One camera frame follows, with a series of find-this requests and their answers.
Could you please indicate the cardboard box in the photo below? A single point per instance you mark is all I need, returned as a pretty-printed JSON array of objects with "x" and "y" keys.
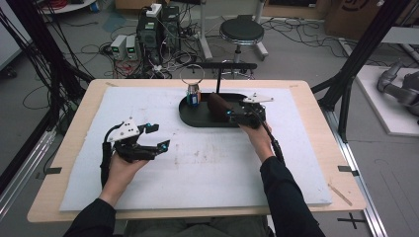
[{"x": 355, "y": 19}]

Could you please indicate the brown zip pouch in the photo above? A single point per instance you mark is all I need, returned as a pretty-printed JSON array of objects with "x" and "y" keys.
[{"x": 217, "y": 107}]

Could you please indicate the black oval tray with hanger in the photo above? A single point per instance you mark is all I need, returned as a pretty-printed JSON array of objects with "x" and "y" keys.
[{"x": 197, "y": 118}]

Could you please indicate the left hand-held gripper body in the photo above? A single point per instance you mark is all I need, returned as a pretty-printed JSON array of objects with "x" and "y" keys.
[{"x": 131, "y": 148}]

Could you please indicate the white round table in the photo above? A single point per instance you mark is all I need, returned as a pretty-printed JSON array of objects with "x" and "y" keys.
[{"x": 72, "y": 6}]

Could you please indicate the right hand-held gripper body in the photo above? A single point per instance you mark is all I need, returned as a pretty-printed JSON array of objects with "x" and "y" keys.
[{"x": 252, "y": 113}]

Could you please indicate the key bunch with coloured tags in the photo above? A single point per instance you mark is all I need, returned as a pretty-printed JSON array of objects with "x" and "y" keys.
[{"x": 193, "y": 97}]

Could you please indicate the black round stool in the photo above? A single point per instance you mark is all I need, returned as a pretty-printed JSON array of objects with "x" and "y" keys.
[{"x": 242, "y": 30}]

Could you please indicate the person's right hand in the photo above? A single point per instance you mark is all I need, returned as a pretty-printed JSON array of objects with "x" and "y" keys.
[{"x": 258, "y": 141}]

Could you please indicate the black tape piece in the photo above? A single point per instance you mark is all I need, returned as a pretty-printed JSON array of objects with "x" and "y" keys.
[
  {"x": 346, "y": 169},
  {"x": 52, "y": 171}
]

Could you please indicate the thin wooden strip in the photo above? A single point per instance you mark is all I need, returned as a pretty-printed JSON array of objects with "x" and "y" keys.
[{"x": 340, "y": 195}]

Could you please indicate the white platform board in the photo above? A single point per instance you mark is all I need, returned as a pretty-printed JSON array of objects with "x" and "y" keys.
[{"x": 372, "y": 92}]

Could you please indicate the white foam mat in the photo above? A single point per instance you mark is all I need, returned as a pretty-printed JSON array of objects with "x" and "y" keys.
[{"x": 214, "y": 171}]

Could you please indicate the black computer tower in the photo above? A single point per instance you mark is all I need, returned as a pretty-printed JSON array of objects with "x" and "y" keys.
[
  {"x": 148, "y": 36},
  {"x": 170, "y": 26}
]

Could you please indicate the white desk leg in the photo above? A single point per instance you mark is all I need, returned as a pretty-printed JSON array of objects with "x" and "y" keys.
[
  {"x": 205, "y": 33},
  {"x": 261, "y": 46}
]

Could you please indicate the person's legs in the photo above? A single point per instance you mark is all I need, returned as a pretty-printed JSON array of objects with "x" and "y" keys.
[{"x": 197, "y": 228}]

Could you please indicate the white power adapter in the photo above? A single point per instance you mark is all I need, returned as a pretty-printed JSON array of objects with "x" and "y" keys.
[{"x": 154, "y": 10}]

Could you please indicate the aluminium rail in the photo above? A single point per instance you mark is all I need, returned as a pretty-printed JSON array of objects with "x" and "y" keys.
[
  {"x": 359, "y": 184},
  {"x": 23, "y": 174}
]

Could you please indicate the black metal frame stand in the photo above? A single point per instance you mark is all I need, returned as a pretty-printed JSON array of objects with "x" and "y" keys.
[
  {"x": 355, "y": 59},
  {"x": 49, "y": 59}
]

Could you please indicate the white power supply unit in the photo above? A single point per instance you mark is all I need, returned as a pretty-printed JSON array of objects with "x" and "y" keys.
[
  {"x": 118, "y": 46},
  {"x": 131, "y": 47}
]

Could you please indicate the person's left hand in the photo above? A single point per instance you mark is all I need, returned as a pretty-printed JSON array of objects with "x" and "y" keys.
[{"x": 123, "y": 174}]

